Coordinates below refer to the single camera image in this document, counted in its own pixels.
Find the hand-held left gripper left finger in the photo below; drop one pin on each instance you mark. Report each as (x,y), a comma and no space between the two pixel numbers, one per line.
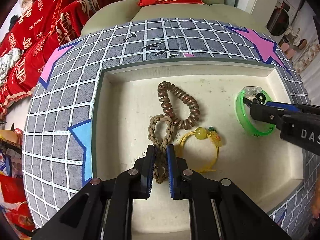
(149,170)

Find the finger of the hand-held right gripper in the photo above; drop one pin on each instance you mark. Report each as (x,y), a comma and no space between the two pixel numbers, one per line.
(265,115)
(285,105)

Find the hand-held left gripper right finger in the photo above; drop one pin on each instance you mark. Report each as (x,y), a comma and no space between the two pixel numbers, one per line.
(170,172)

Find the green transparent bangle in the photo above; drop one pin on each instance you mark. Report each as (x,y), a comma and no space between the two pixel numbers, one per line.
(241,117)

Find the shallow cream tray box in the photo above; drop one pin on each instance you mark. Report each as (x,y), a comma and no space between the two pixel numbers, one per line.
(225,160)

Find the pink slipper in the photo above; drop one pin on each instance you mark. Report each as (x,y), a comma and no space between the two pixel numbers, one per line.
(284,47)
(290,53)

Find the brown slipper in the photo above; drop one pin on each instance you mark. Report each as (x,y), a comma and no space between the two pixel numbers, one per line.
(301,43)

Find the white slipper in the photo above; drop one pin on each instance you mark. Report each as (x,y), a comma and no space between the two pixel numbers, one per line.
(292,31)

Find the white washing machine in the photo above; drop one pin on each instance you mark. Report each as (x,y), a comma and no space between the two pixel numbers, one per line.
(282,17)

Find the grey grid-patterned tray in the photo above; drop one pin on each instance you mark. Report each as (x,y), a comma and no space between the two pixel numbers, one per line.
(62,100)

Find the pile of red bags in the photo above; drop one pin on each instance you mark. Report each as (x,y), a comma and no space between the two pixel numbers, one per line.
(12,190)

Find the blue snack bag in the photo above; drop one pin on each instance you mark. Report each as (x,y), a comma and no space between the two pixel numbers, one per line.
(5,160)

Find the beige armchair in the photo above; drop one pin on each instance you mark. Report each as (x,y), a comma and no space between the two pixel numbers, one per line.
(112,12)

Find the grey white crumpled cloth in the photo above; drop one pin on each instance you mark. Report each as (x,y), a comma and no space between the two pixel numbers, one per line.
(8,62)

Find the red printed sofa cover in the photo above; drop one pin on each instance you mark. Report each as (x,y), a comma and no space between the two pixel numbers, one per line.
(37,30)

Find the cartoon print pillow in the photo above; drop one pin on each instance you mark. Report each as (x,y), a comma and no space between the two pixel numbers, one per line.
(27,2)

